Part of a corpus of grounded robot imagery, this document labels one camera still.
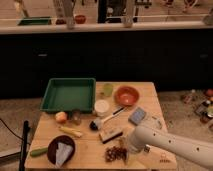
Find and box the bunch of brown grapes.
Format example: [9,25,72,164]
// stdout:
[105,146,127,162]

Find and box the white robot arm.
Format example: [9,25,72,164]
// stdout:
[124,125,213,171]

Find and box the white paper cup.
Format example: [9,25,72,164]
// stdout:
[94,100,110,117]

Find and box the green translucent cup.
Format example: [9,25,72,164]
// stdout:
[103,83,113,97]

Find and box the wooden block eraser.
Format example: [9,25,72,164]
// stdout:
[99,127,123,144]

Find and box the silver fork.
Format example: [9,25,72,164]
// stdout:
[144,145,151,153]

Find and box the blue sponge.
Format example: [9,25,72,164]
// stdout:
[128,107,146,125]

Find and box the yellow corn cob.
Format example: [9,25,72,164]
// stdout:
[59,126,83,138]

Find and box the small glass jar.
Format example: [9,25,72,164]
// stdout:
[71,109,81,125]

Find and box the white crumpled cloth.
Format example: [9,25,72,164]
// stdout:
[55,142,73,167]

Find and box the dark brown plate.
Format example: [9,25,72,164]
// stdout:
[47,135,75,164]

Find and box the peach fruit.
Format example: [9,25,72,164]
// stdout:
[55,111,68,123]

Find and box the green plastic tray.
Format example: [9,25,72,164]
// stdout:
[40,78,96,113]

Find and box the green cucumber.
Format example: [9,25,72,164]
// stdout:
[30,147,48,157]

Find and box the black stand pole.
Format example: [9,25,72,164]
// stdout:
[19,120,30,171]

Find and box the background orange bowl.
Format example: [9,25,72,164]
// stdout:
[74,15,86,24]

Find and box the background green tray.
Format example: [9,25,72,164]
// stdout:
[18,17,51,26]

